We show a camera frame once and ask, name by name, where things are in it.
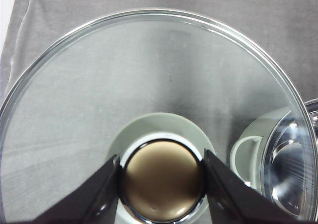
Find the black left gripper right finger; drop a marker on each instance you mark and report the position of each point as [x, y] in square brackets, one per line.
[232, 201]

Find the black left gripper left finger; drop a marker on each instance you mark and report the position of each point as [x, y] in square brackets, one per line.
[92, 201]

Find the glass lid with green knob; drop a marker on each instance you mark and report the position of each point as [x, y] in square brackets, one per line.
[156, 88]

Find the green electric steamer pot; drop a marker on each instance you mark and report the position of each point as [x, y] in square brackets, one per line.
[278, 154]

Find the grey table cloth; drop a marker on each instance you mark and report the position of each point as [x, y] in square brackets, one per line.
[286, 29]

